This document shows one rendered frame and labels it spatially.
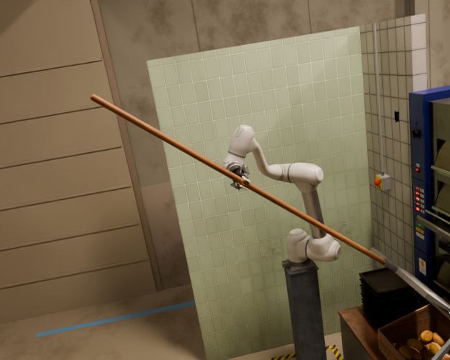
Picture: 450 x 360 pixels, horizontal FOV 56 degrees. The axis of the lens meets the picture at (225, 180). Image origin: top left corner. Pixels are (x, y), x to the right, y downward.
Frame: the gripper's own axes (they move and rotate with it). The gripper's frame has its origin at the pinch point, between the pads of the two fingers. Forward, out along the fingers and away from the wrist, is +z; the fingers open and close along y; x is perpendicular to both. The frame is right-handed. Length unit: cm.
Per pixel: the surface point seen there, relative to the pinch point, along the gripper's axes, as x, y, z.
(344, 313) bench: -145, 58, -68
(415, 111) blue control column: -86, -85, -48
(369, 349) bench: -143, 59, -26
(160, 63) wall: 59, -29, -124
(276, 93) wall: -25, -55, -123
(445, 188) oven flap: -119, -53, -26
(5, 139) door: 155, 119, -273
